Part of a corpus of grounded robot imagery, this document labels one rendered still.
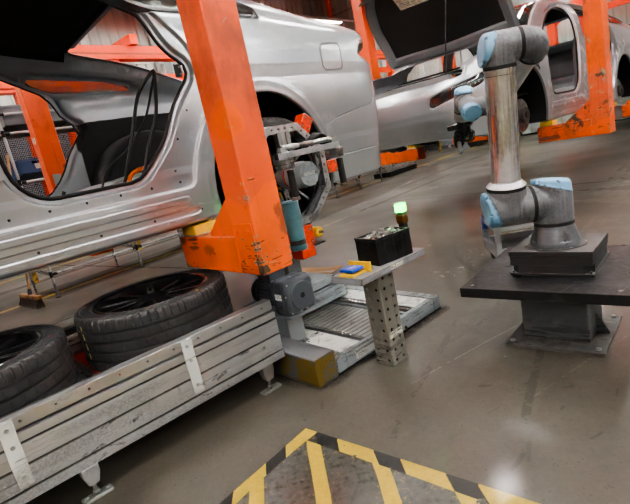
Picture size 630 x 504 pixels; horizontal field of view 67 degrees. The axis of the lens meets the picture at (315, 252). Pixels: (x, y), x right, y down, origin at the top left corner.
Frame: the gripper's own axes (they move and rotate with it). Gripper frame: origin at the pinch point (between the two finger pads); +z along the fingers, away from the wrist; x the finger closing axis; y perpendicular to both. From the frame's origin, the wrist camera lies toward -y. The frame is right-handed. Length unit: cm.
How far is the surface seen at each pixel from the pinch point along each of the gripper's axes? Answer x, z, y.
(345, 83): -27, -28, -74
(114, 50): -130, 52, -703
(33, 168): -262, 51, -341
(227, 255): -139, -15, 16
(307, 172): -84, -18, -14
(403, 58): 163, 73, -304
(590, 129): 240, 122, -102
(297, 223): -100, -1, -2
